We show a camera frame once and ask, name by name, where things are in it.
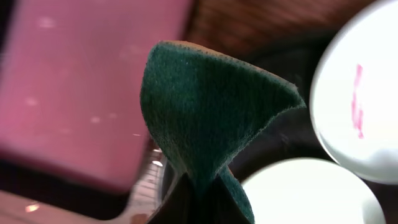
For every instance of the round black tray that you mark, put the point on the round black tray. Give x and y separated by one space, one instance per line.
291 135

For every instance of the green and yellow sponge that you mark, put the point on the green and yellow sponge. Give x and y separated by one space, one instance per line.
202 108

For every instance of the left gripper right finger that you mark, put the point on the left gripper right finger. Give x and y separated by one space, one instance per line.
224 209

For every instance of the light blue plate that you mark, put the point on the light blue plate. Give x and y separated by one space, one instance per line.
311 191
353 96

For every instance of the rectangular black tray red liner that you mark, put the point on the rectangular black tray red liner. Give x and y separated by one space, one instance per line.
73 139

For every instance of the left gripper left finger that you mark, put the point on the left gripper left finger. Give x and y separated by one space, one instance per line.
177 205

